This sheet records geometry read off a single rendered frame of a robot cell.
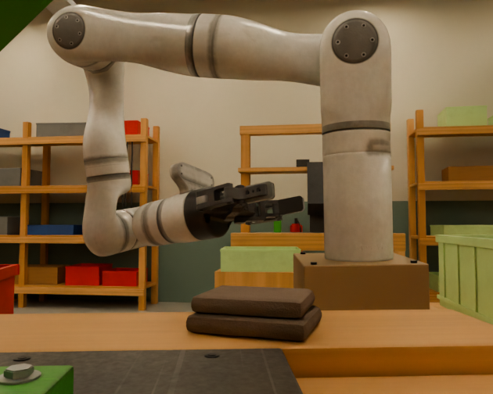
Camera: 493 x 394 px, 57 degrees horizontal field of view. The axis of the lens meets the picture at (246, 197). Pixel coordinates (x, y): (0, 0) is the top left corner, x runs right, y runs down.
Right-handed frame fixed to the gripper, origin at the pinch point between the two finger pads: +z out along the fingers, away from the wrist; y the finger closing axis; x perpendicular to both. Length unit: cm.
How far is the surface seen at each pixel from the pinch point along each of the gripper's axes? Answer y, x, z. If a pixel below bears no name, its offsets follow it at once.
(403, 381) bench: 18.6, -20.1, 16.3
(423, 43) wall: -480, 294, -21
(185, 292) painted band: -408, 22, -335
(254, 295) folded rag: 20.2, -13.5, 5.8
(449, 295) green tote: -62, -13, 10
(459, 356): 14.9, -18.8, 19.7
